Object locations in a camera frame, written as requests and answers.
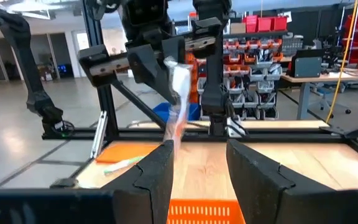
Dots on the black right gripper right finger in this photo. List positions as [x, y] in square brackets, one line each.
[266, 199]

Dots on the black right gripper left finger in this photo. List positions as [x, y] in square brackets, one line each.
[148, 193]

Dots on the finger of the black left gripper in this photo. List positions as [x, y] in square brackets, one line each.
[149, 71]
[174, 48]

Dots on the orange toothbrush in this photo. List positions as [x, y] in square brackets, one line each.
[180, 81]

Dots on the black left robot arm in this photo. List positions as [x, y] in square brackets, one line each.
[214, 77]

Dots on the green toothbrush in wrapper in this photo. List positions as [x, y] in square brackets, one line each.
[120, 166]

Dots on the blue plastic bin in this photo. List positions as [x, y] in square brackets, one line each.
[160, 112]

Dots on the orange flat plastic lid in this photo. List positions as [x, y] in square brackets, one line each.
[120, 152]

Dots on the orange perforated plastic basket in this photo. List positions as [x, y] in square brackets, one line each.
[197, 201]

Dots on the red storage bin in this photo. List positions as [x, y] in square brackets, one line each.
[265, 25]
[250, 23]
[279, 23]

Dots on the parts bin rack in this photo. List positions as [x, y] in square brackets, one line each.
[253, 77]

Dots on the office chair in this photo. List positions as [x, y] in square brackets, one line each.
[325, 93]

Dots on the black box with grey panel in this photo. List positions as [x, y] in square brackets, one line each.
[306, 67]

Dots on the wooden top desk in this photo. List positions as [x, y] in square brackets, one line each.
[337, 77]

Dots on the black aluminium table frame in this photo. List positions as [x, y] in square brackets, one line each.
[104, 105]

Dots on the silver metal bracket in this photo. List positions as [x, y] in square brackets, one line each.
[99, 133]

